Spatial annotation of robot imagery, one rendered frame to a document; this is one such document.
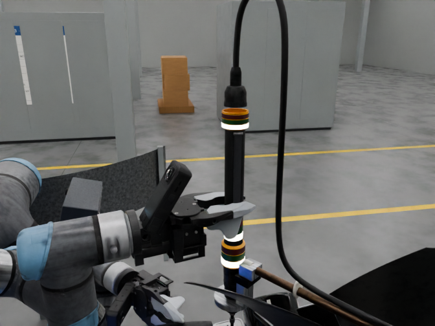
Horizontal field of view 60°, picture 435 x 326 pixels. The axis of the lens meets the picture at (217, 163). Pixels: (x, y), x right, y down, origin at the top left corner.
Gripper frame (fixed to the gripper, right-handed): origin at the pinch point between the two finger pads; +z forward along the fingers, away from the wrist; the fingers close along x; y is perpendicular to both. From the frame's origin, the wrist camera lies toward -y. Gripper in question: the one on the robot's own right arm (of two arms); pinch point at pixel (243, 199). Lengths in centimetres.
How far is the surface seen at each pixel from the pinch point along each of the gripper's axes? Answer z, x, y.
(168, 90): 206, -774, 100
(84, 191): -23, -76, 25
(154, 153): 33, -206, 58
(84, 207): -24, -63, 25
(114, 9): 47, -424, -50
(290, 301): 10.3, 1.6, 23.8
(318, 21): 402, -514, -41
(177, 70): 227, -770, 58
